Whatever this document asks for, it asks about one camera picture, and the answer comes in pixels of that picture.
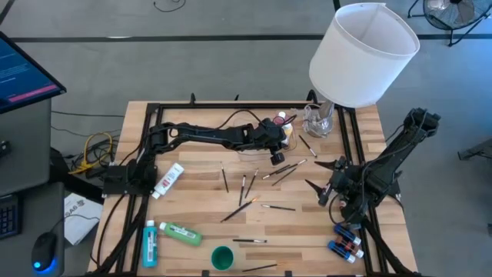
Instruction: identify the black floor cable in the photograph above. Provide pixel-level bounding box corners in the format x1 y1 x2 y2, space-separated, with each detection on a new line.
152 0 188 14

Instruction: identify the clear plastic bin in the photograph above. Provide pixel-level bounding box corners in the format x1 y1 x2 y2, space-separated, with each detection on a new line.
229 114 300 157

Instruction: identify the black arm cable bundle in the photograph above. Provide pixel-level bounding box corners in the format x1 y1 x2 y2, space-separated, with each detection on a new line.
90 192 149 277
355 215 422 277

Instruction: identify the black computer mouse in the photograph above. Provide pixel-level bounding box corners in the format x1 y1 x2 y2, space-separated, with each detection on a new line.
30 231 59 275

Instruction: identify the turquoise paint bottle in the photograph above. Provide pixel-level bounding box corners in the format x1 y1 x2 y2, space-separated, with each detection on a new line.
141 219 159 269

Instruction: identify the black stand foot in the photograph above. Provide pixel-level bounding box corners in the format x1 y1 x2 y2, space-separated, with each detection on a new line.
457 138 492 176

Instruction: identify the black keyboard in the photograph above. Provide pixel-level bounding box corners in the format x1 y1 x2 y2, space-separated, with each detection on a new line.
0 194 22 240

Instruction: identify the teal plastic cup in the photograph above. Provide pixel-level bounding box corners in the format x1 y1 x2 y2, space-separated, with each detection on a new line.
210 245 236 272

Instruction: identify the black floor fan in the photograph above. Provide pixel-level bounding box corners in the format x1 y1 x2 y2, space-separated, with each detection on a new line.
407 0 492 48

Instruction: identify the green paint bottle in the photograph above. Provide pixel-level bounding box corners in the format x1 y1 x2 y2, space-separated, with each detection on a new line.
158 221 204 248

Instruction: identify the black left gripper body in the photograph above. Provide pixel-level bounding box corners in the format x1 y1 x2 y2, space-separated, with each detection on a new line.
250 117 289 168

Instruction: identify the computer monitor blue screen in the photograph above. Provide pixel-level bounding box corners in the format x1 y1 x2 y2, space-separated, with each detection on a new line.
0 31 68 115

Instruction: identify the yellow cable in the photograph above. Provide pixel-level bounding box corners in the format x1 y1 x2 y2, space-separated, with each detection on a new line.
68 132 115 175

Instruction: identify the dark grey desk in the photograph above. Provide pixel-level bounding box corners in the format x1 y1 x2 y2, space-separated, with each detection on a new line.
0 180 66 277

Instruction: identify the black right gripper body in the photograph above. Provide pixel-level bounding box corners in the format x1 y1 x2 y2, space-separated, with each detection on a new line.
317 155 354 208

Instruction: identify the white paper booklet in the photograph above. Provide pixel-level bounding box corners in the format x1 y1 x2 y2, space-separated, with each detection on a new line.
63 192 104 247

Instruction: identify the white paint bottle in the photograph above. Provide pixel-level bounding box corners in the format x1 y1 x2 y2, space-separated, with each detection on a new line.
151 162 186 201

